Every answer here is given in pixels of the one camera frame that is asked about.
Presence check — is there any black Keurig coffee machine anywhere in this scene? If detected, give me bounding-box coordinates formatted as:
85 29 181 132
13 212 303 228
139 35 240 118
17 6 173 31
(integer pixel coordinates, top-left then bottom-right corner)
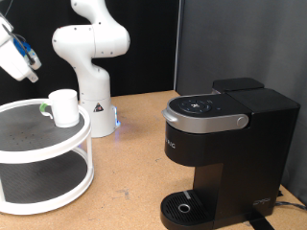
159 87 301 230

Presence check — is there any water tank with black lid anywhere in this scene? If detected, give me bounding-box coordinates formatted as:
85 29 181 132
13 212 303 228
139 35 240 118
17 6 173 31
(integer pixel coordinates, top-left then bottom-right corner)
212 77 265 94

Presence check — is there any white mug green-marked handle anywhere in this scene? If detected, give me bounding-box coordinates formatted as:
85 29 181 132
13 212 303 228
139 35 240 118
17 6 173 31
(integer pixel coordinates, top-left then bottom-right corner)
38 88 81 128

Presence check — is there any white two-tier turntable shelf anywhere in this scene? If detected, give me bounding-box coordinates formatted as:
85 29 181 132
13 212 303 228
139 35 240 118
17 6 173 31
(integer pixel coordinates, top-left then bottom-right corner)
0 98 95 216

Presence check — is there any black tape strip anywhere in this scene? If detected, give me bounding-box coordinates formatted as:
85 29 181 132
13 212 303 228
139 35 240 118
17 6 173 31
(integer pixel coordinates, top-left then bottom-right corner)
244 209 276 230

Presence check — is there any coffee machine power cable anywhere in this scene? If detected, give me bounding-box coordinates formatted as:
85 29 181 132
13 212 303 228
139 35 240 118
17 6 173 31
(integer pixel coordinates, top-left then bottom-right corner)
273 200 307 212

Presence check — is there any black robot camera cable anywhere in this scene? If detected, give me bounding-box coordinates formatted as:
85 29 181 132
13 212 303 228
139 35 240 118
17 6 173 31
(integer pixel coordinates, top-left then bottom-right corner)
1 12 36 65

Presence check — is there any black curtain backdrop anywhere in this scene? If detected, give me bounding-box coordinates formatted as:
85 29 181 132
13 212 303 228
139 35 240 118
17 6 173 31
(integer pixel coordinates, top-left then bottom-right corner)
0 0 180 106

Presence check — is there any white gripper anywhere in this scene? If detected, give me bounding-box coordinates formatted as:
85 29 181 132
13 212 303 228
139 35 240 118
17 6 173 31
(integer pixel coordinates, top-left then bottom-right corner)
0 39 39 83

